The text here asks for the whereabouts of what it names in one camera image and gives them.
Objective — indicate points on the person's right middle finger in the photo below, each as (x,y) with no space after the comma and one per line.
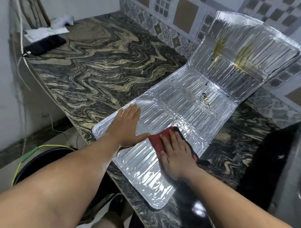
(173,139)

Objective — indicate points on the red cleaning cloth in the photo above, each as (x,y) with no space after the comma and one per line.
(156,139)

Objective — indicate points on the person's right thumb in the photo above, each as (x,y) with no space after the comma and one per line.
(163,161)

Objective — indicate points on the crumpled white paper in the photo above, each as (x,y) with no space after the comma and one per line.
(61,21)

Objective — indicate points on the person's left thumb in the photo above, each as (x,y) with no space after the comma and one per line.
(142,137)

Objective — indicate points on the person's left forearm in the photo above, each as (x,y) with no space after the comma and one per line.
(58,180)

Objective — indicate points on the white paper sheets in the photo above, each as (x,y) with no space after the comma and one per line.
(43,32)

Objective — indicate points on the person's left hand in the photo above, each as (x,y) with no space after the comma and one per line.
(124,128)

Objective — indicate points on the silver foil splash guard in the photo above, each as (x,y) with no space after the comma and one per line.
(202,77)

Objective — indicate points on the black pouch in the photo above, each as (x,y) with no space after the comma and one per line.
(44,45)

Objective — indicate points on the black and grey stove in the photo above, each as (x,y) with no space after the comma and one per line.
(277,164)

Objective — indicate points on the person's right hand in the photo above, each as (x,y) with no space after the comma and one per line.
(180,159)

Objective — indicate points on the person's right forearm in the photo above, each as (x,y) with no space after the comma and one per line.
(223,199)

